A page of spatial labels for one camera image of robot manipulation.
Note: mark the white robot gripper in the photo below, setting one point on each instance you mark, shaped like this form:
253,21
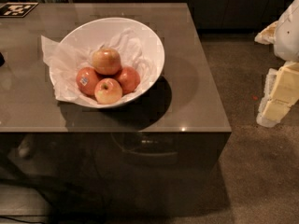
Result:
288,36

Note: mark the left red apple with sticker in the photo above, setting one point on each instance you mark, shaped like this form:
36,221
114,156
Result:
87,78

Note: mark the dark object at table edge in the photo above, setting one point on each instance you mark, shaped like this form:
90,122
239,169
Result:
2,59

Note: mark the right red apple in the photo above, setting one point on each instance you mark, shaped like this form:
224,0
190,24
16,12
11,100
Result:
129,79

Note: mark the white crumpled paper liner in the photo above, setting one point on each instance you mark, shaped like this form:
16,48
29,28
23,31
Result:
66,58

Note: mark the top red-yellow apple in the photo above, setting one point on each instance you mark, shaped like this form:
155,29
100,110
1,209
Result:
106,61

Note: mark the black white fiducial marker tag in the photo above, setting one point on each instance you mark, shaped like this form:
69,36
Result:
16,9

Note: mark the white ceramic bowl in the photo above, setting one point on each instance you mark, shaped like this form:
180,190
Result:
153,44

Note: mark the front yellow-red apple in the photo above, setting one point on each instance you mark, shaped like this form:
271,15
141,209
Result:
108,91

